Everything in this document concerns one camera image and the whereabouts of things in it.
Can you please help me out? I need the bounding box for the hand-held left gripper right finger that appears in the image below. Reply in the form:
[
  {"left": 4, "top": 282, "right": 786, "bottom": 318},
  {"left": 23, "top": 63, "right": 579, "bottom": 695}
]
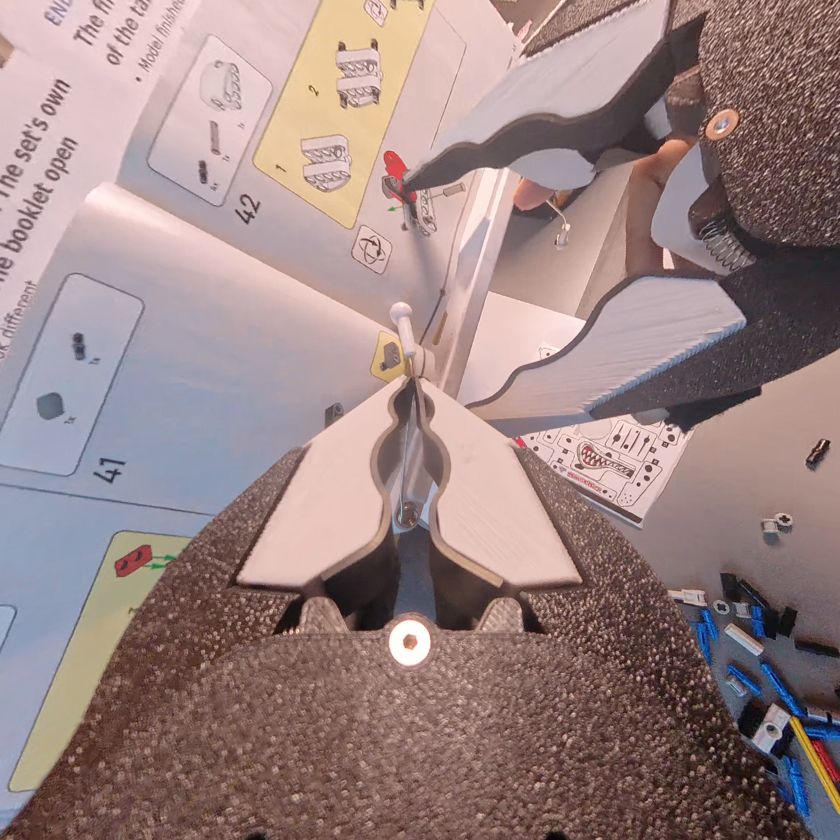
[{"left": 415, "top": 377, "right": 584, "bottom": 631}]

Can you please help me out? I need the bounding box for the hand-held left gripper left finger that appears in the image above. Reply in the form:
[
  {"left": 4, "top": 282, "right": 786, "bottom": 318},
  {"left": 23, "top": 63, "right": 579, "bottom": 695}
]
[{"left": 235, "top": 376, "right": 416, "bottom": 631}]

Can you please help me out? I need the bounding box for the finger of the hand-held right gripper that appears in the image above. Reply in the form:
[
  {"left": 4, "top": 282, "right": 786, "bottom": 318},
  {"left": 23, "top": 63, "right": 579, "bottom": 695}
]
[
  {"left": 402, "top": 0, "right": 707, "bottom": 193},
  {"left": 467, "top": 274, "right": 748, "bottom": 422}
]

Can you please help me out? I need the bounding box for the instruction booklet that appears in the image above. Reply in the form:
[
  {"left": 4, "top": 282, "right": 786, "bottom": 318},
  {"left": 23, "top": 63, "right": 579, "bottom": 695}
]
[{"left": 0, "top": 0, "right": 526, "bottom": 795}]

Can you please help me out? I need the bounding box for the white book stand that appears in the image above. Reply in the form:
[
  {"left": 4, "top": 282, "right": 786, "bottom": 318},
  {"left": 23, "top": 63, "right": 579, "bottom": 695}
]
[{"left": 387, "top": 167, "right": 592, "bottom": 532}]

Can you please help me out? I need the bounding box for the grey desk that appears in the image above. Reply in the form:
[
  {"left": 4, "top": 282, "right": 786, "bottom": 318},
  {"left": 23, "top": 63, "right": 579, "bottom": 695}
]
[{"left": 453, "top": 164, "right": 840, "bottom": 840}]

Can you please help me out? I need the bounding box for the printed paper sheet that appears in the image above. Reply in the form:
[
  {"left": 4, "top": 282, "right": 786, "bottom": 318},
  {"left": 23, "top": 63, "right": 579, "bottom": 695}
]
[{"left": 512, "top": 403, "right": 697, "bottom": 529}]

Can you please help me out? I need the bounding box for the pile of small brick pieces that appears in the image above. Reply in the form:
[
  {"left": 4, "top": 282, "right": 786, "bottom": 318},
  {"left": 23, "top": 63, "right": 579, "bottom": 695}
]
[{"left": 669, "top": 571, "right": 840, "bottom": 821}]

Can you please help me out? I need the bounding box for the yellow brick axle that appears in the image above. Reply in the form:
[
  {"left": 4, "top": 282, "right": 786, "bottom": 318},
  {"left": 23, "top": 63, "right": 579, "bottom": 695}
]
[{"left": 787, "top": 715, "right": 840, "bottom": 808}]

